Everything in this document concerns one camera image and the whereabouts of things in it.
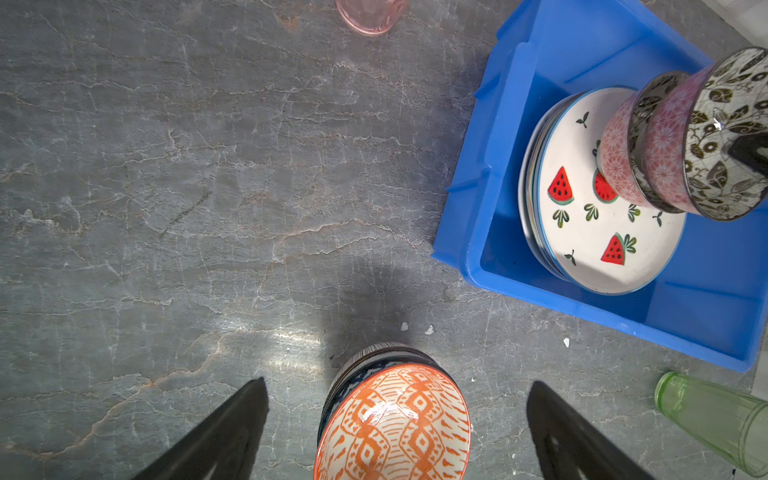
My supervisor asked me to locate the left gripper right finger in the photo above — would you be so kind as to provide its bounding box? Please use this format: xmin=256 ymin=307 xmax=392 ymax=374
xmin=526 ymin=381 xmax=651 ymax=479

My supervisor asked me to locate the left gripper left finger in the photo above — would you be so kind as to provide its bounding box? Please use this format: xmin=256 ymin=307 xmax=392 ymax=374
xmin=136 ymin=377 xmax=269 ymax=479

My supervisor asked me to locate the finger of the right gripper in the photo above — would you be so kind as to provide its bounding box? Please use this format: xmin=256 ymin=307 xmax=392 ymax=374
xmin=727 ymin=132 xmax=768 ymax=177

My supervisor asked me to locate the black white patterned bowl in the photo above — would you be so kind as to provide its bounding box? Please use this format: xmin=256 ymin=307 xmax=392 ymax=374
xmin=596 ymin=71 xmax=689 ymax=214
xmin=643 ymin=46 xmax=767 ymax=222

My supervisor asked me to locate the red rimmed bowl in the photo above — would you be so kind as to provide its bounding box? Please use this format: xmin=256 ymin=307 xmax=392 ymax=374
xmin=313 ymin=363 xmax=472 ymax=479

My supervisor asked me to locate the watermelon pattern plate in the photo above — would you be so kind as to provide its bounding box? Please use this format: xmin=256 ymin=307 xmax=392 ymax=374
xmin=527 ymin=87 xmax=686 ymax=296

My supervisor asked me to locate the blue plastic bin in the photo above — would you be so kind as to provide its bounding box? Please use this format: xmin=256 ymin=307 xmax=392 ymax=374
xmin=434 ymin=1 xmax=767 ymax=372

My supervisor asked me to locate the blue zigzag pattern bowl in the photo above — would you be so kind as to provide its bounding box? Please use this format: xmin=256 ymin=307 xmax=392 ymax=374
xmin=317 ymin=356 xmax=445 ymax=443

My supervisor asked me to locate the blue white striped bowl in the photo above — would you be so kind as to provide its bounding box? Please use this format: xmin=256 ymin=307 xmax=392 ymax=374
xmin=332 ymin=342 xmax=436 ymax=385

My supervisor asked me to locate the pink glass cup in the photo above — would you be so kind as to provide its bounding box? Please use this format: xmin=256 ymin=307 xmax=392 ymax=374
xmin=335 ymin=0 xmax=410 ymax=36

